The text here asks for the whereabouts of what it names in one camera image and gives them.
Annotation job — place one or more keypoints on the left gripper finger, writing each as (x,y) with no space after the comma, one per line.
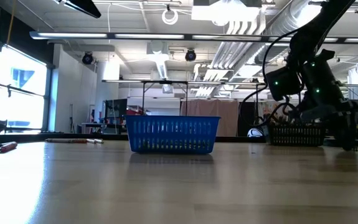
(85,7)

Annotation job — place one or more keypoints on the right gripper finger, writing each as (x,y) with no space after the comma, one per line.
(350,137)
(339,133)

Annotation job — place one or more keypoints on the blue plastic basket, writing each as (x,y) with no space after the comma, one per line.
(172,118)

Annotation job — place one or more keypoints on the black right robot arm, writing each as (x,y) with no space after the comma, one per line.
(309,34)

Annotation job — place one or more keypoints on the round black ceiling spotlight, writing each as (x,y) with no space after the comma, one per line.
(190,55)
(87,58)

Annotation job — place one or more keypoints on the black plastic basket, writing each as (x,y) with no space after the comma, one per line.
(270,133)

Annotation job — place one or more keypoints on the long ceiling light bar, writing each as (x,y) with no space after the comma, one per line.
(150,36)

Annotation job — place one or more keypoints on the black metal table stand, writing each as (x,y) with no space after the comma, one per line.
(165,82)

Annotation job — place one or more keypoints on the red object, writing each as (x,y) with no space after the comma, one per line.
(133,111)

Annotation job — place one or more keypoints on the large bright window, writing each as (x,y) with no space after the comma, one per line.
(20,102)

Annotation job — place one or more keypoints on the beige curtain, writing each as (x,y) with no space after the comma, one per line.
(210,107)

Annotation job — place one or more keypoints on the white ceiling unit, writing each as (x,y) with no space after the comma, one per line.
(225,12)

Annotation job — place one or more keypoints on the white air duct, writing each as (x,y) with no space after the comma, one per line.
(158,62)

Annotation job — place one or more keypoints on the silver ribbed air duct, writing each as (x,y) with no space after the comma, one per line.
(283,21)

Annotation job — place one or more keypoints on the black aluminium table frame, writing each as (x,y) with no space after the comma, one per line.
(35,137)

